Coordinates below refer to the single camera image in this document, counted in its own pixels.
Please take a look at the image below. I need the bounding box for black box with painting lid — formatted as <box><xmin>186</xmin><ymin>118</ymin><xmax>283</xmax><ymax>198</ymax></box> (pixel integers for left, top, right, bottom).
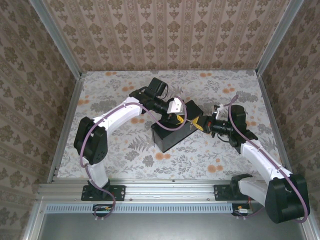
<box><xmin>150</xmin><ymin>99</ymin><xmax>204</xmax><ymax>154</ymax></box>

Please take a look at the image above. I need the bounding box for small circuit board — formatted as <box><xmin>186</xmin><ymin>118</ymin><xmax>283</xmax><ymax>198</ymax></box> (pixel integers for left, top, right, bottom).
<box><xmin>232</xmin><ymin>203</ymin><xmax>254</xmax><ymax>217</ymax></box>
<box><xmin>92</xmin><ymin>203</ymin><xmax>115</xmax><ymax>218</ymax></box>

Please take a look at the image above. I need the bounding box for grey metal sheet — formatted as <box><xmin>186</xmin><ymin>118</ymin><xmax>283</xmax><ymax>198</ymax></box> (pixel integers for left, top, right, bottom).
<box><xmin>37</xmin><ymin>202</ymin><xmax>311</xmax><ymax>240</ymax></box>

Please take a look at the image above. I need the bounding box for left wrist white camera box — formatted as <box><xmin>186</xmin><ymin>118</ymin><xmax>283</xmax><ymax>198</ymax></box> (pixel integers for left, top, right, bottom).
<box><xmin>166</xmin><ymin>96</ymin><xmax>187</xmax><ymax>115</ymax></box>

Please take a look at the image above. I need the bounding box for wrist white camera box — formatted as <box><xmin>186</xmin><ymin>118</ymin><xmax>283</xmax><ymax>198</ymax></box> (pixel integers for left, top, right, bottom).
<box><xmin>211</xmin><ymin>104</ymin><xmax>227</xmax><ymax>118</ymax></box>
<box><xmin>166</xmin><ymin>96</ymin><xmax>187</xmax><ymax>115</ymax></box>

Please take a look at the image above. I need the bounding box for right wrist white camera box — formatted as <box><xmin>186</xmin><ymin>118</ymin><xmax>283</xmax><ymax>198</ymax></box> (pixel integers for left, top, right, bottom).
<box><xmin>211</xmin><ymin>104</ymin><xmax>227</xmax><ymax>118</ymax></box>

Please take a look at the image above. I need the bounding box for aluminium table side rail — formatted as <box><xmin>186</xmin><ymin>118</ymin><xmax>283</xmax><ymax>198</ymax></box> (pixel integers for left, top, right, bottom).
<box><xmin>257</xmin><ymin>72</ymin><xmax>293</xmax><ymax>175</ymax></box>
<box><xmin>46</xmin><ymin>74</ymin><xmax>87</xmax><ymax>184</ymax></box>

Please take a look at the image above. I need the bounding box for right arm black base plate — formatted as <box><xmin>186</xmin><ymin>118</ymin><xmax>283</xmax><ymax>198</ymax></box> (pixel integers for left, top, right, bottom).
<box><xmin>213</xmin><ymin>184</ymin><xmax>261</xmax><ymax>201</ymax></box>

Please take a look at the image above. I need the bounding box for aluminium mounting rail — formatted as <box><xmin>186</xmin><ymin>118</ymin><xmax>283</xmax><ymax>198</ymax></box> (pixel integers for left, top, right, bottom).
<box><xmin>37</xmin><ymin>178</ymin><xmax>307</xmax><ymax>201</ymax></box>

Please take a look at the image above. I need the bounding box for aluminium frame post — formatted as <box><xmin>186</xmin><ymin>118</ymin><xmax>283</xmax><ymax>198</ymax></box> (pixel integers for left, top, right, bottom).
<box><xmin>28</xmin><ymin>0</ymin><xmax>84</xmax><ymax>79</ymax></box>
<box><xmin>255</xmin><ymin>0</ymin><xmax>305</xmax><ymax>76</ymax></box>

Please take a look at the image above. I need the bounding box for white slotted cable duct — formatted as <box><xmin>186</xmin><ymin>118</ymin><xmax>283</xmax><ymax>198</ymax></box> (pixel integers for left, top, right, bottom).
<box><xmin>46</xmin><ymin>202</ymin><xmax>235</xmax><ymax>214</ymax></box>

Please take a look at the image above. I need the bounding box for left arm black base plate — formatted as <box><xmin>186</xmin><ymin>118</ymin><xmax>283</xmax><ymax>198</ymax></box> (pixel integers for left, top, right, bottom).
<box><xmin>81</xmin><ymin>184</ymin><xmax>126</xmax><ymax>202</ymax></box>

